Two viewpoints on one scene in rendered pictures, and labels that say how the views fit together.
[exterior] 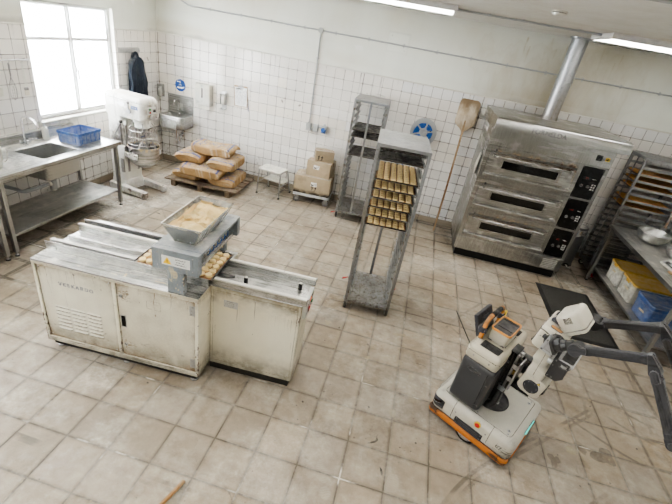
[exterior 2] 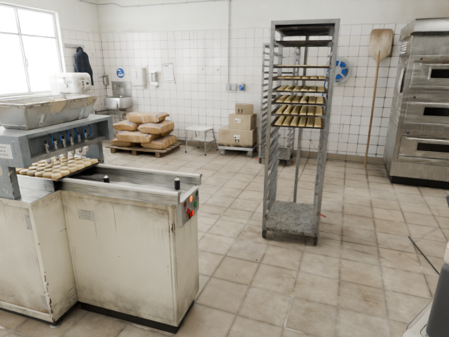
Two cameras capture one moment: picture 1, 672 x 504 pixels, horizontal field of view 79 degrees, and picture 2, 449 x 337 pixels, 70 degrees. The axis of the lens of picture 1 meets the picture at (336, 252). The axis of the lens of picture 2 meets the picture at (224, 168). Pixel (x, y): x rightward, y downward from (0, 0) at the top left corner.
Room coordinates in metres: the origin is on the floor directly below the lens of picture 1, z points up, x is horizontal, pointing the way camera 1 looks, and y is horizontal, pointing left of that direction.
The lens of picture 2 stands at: (0.97, -0.41, 1.50)
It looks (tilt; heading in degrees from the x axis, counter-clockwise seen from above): 18 degrees down; 12
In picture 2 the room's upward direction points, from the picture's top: straight up
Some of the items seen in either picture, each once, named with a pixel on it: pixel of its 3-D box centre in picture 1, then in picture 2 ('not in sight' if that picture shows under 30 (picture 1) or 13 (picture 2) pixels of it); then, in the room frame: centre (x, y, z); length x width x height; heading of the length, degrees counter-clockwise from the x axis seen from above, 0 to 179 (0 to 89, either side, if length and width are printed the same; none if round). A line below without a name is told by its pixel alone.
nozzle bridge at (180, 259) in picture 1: (200, 249); (55, 150); (2.59, 1.01, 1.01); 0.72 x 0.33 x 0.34; 175
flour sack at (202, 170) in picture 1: (204, 169); (138, 135); (6.15, 2.31, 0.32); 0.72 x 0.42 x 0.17; 86
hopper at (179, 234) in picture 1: (200, 221); (48, 110); (2.59, 1.01, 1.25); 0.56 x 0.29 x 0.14; 175
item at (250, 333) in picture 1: (259, 324); (135, 246); (2.55, 0.50, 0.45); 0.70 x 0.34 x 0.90; 85
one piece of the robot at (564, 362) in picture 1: (563, 358); not in sight; (2.21, -1.65, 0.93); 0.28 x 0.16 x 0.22; 141
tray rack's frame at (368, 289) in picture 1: (383, 225); (298, 134); (3.85, -0.44, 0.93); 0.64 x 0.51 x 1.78; 177
